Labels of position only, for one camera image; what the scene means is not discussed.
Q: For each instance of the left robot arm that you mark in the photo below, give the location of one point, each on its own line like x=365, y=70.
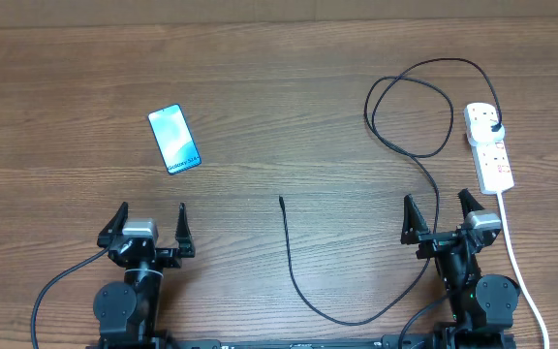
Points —
x=127, y=310

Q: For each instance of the white power strip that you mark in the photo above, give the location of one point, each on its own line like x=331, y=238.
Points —
x=492, y=163

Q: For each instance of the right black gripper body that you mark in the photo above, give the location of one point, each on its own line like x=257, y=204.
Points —
x=435, y=243

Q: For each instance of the Samsung Galaxy smartphone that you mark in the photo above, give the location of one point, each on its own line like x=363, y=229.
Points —
x=174, y=139

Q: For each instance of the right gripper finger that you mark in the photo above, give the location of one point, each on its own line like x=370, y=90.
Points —
x=413, y=223
x=468, y=203

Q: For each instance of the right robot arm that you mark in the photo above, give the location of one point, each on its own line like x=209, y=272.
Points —
x=482, y=305

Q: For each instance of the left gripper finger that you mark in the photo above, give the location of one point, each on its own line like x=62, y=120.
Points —
x=116, y=223
x=182, y=232

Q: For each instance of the white USB charger plug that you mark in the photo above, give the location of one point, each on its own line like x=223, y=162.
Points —
x=481, y=132

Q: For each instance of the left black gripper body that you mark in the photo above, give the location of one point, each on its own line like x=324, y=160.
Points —
x=167, y=258

